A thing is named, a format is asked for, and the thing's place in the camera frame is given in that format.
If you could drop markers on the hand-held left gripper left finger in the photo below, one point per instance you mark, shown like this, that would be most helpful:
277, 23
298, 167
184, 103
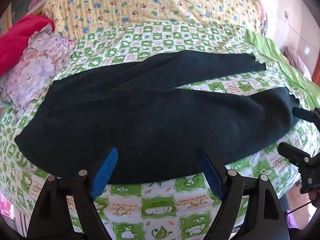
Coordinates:
105, 172

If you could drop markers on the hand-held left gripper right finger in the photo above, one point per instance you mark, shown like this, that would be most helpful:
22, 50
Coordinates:
211, 173

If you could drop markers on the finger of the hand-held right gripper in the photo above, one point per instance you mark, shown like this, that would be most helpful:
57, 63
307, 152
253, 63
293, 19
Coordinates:
306, 115
293, 153

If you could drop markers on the black pants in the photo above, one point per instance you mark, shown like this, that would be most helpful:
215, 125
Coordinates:
150, 120

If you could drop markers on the pale pink cloth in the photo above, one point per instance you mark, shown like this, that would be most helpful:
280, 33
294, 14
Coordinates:
297, 60

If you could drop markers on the green checkered cartoon bed sheet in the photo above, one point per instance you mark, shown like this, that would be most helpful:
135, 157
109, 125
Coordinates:
162, 210

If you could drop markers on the pink plaid cloth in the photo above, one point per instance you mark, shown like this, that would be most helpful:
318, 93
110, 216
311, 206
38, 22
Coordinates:
262, 22

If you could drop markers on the pink floral cloth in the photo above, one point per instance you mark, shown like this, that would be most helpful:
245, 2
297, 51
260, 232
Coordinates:
37, 62

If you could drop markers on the red cloth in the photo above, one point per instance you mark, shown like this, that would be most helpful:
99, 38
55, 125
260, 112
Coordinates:
17, 37

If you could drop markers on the yellow printed quilt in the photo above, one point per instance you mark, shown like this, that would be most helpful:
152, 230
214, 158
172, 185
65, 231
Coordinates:
150, 5

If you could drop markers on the white wall socket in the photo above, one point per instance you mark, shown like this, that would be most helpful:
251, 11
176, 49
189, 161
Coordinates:
286, 13

